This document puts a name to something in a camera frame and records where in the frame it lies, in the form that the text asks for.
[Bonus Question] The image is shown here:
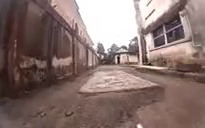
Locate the small white building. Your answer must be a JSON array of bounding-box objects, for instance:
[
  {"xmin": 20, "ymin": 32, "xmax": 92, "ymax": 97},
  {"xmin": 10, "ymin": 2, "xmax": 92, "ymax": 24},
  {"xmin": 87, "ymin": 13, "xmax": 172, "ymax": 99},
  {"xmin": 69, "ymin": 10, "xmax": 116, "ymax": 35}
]
[{"xmin": 114, "ymin": 47, "xmax": 140, "ymax": 65}]

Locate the group of trees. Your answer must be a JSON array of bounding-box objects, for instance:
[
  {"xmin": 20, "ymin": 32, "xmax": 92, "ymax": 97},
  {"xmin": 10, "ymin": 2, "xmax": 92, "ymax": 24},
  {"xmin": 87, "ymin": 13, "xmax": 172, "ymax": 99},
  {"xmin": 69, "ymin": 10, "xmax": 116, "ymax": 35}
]
[{"xmin": 95, "ymin": 35, "xmax": 140, "ymax": 65}]

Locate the raised concrete kerb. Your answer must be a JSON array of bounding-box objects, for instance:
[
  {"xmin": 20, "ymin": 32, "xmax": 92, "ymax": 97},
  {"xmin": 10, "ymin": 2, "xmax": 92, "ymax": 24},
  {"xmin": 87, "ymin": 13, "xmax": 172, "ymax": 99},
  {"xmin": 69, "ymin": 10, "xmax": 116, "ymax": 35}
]
[{"xmin": 123, "ymin": 63, "xmax": 205, "ymax": 85}]

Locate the long weathered reddish wall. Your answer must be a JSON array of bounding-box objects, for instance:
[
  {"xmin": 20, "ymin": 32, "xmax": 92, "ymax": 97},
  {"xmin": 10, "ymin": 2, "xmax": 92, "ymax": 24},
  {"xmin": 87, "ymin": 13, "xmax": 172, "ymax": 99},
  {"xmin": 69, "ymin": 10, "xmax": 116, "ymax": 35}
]
[{"xmin": 0, "ymin": 0, "xmax": 101, "ymax": 101}]

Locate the brown dirt lane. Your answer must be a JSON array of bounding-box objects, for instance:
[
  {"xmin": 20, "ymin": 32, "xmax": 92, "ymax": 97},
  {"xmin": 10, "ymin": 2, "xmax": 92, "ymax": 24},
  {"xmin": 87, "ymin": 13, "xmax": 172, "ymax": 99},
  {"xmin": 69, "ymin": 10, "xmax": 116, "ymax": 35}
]
[{"xmin": 0, "ymin": 64, "xmax": 205, "ymax": 128}]

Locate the pale building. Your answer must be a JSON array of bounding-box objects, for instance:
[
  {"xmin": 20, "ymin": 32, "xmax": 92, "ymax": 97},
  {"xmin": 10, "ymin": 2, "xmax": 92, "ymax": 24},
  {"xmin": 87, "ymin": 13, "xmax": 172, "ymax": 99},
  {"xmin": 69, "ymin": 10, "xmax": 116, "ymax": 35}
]
[{"xmin": 133, "ymin": 0, "xmax": 205, "ymax": 68}]

